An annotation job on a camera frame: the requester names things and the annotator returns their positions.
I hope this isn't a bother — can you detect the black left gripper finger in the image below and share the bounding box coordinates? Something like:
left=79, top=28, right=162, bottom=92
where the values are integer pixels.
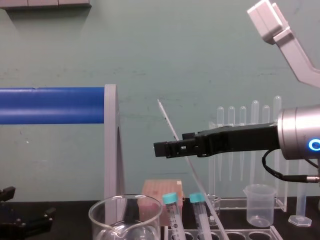
left=0, top=207, right=57, bottom=239
left=0, top=186, right=17, bottom=210

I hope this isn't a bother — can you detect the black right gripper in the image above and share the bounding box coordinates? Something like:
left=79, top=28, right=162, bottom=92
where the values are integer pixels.
left=153, top=121, right=279, bottom=159

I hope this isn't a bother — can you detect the small clear glass beaker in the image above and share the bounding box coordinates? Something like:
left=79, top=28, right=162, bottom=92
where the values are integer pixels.
left=204, top=194, right=222, bottom=226

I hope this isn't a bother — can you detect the teal capped centrifuge tube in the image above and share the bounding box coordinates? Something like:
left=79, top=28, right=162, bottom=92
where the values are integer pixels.
left=161, top=192, right=187, bottom=240
left=188, top=192, right=214, bottom=240

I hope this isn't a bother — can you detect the large clear glass beaker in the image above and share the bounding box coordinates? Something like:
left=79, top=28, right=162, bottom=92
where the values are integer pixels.
left=88, top=194, right=164, bottom=240

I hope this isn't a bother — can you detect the translucent plastic beaker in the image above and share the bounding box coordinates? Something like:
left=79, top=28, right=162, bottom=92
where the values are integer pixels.
left=243, top=183, right=278, bottom=225

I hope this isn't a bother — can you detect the clear acrylic pipette rack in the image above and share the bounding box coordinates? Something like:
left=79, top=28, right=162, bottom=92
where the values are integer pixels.
left=208, top=120, right=289, bottom=213

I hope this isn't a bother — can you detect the clear acrylic test tube rack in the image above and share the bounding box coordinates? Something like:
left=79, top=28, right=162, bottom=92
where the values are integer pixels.
left=163, top=224, right=285, bottom=240

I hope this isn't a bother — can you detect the clear plastic pipette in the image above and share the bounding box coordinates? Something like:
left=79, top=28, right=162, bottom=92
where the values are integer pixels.
left=262, top=104, right=270, bottom=161
left=216, top=106, right=224, bottom=182
left=227, top=105, right=236, bottom=182
left=239, top=105, right=247, bottom=182
left=272, top=95, right=282, bottom=198
left=251, top=99, right=260, bottom=187

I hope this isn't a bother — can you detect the grey roll stand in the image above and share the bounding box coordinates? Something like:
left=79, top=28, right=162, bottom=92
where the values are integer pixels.
left=103, top=83, right=127, bottom=226

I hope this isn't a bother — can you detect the blue roll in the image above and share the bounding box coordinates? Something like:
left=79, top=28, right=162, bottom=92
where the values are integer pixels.
left=0, top=86, right=106, bottom=125

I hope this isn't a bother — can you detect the clear plastic graduated cylinder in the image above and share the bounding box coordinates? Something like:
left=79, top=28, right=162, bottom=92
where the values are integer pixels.
left=288, top=158, right=313, bottom=228

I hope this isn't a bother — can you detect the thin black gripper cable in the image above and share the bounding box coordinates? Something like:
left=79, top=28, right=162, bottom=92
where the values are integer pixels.
left=261, top=149, right=320, bottom=183

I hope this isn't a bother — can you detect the grey wall shelf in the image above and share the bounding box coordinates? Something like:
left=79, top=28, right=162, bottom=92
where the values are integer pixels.
left=0, top=0, right=92, bottom=11

